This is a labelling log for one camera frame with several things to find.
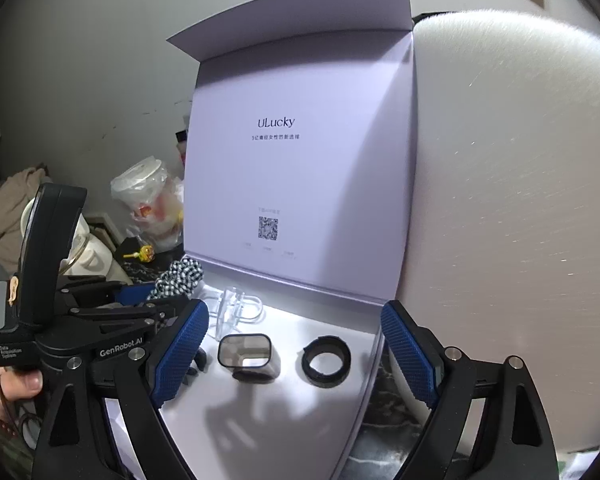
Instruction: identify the smoky transparent heart case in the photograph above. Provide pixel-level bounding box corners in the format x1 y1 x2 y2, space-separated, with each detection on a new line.
216 334 280 384

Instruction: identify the black velcro ring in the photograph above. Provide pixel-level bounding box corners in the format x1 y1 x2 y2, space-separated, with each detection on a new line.
301 334 352 387

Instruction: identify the person's left hand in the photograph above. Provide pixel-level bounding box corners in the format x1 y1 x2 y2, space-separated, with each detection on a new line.
0 367 43 422

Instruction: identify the white cartoon kettle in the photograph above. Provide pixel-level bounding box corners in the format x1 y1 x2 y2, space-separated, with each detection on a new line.
59 216 112 276

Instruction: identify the yellow lollipop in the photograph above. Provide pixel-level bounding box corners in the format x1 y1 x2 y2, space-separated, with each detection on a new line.
123 245 156 263

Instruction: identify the black white checkered bow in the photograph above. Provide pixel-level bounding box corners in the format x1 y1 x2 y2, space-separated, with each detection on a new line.
130 255 204 301

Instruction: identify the beige cloth pile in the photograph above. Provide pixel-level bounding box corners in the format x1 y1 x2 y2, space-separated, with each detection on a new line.
0 165 50 270

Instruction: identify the clear plastic hair clip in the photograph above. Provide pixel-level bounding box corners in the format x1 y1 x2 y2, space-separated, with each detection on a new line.
200 285 264 341

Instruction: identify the white round cushion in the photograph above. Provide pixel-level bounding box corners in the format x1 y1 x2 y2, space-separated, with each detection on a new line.
398 10 600 452

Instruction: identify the lavender gift box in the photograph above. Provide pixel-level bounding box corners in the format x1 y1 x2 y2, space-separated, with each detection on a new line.
161 0 415 479

